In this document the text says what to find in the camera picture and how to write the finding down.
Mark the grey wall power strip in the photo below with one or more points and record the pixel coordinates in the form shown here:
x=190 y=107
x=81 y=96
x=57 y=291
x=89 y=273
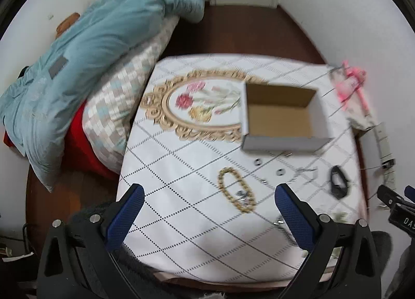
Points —
x=387 y=159

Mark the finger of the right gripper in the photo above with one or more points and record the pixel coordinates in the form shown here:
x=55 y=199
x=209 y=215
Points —
x=409 y=192
x=388 y=196

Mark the checkered pillow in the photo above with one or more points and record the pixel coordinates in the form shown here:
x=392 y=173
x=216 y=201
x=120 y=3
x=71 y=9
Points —
x=110 y=107

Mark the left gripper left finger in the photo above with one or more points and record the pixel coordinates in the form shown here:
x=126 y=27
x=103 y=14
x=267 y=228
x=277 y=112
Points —
x=121 y=215

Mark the white cardboard box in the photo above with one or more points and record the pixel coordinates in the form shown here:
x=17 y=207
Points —
x=282 y=118

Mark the teal quilted blanket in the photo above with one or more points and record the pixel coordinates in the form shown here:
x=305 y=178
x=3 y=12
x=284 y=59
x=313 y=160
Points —
x=38 y=108

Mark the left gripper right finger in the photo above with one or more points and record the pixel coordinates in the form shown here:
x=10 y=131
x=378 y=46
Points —
x=298 y=215

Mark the red cloth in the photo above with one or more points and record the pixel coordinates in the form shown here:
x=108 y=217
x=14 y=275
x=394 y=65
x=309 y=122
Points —
x=78 y=154

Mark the brown wooden headboard piece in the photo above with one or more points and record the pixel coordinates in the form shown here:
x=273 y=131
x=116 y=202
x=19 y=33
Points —
x=66 y=24

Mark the white dotted floral tablecloth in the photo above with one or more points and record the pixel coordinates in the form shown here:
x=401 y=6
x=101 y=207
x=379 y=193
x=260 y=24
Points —
x=209 y=211

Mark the pink panther plush toy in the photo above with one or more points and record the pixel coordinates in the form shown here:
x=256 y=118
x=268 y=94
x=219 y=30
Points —
x=353 y=83

